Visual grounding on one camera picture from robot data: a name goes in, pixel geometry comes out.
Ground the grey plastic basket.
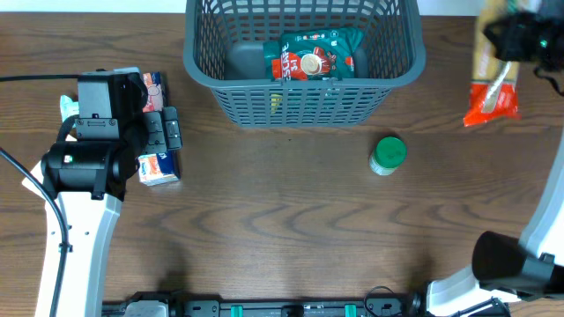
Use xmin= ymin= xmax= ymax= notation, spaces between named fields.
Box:
xmin=183 ymin=0 xmax=426 ymax=128

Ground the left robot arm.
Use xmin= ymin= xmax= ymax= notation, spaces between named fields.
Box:
xmin=35 ymin=68 xmax=182 ymax=316

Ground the black mounting rail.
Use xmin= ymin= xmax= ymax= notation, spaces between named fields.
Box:
xmin=101 ymin=288 xmax=423 ymax=317

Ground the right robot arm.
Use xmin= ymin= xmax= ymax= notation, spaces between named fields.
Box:
xmin=404 ymin=1 xmax=563 ymax=316

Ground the orange spaghetti packet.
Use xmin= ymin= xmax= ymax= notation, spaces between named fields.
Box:
xmin=464 ymin=0 xmax=520 ymax=127

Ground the green Nescafe coffee bag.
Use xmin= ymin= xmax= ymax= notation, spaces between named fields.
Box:
xmin=263 ymin=27 xmax=363 ymax=81

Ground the left black cable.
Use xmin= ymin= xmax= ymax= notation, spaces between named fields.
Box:
xmin=0 ymin=75 xmax=80 ymax=317

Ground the Kleenex tissue multipack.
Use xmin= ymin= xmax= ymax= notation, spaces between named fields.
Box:
xmin=137 ymin=72 xmax=180 ymax=186

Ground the beige paper pouch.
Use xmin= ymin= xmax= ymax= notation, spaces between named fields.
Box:
xmin=21 ymin=135 xmax=77 ymax=198

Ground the light blue wipes packet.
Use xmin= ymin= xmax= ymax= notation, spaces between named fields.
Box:
xmin=59 ymin=95 xmax=79 ymax=122

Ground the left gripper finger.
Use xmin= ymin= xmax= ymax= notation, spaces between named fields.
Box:
xmin=162 ymin=107 xmax=182 ymax=150
xmin=143 ymin=111 xmax=167 ymax=154

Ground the green lidded jar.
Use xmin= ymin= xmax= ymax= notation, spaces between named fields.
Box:
xmin=368 ymin=136 xmax=407 ymax=176

